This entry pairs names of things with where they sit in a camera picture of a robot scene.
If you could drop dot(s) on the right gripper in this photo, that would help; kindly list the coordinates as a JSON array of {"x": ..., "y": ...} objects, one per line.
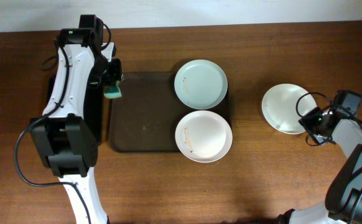
[{"x": 307, "y": 119}]

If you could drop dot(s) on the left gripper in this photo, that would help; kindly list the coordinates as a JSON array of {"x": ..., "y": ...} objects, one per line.
[{"x": 117, "y": 72}]

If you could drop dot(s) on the green yellow sponge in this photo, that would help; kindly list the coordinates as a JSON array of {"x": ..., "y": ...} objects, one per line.
[{"x": 113, "y": 91}]

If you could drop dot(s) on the white plate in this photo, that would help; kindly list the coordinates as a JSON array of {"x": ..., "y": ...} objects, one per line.
[
  {"x": 278, "y": 107},
  {"x": 203, "y": 136}
]

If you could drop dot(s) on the pale blue plate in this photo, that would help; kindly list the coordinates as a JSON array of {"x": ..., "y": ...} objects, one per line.
[{"x": 200, "y": 84}]

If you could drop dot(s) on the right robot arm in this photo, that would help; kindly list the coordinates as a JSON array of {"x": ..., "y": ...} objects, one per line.
[{"x": 338, "y": 124}]

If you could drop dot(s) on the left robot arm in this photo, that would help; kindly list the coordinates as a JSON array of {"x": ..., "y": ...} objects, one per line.
[{"x": 68, "y": 134}]

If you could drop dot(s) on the black plastic tray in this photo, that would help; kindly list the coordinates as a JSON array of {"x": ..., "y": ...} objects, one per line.
[{"x": 93, "y": 111}]

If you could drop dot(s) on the brown serving tray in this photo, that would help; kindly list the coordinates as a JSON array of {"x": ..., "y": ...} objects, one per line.
[{"x": 144, "y": 119}]

